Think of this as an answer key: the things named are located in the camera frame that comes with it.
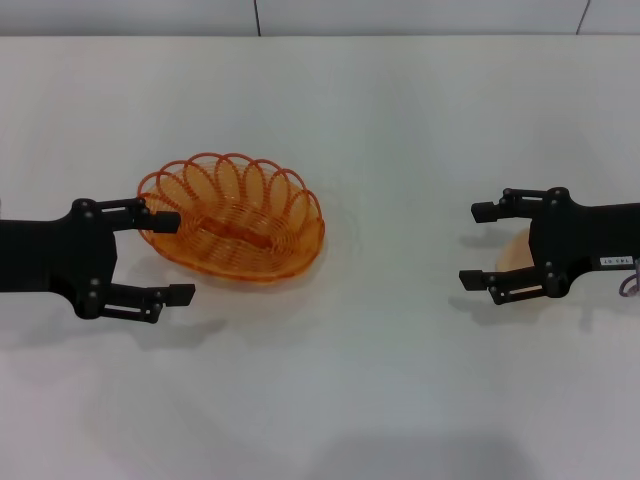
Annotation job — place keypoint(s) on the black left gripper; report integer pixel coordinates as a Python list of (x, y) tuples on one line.
[(55, 255)]

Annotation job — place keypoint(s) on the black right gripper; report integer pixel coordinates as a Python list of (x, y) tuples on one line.
[(580, 235)]

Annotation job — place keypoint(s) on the beige round bread bun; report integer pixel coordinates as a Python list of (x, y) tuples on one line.
[(515, 255)]

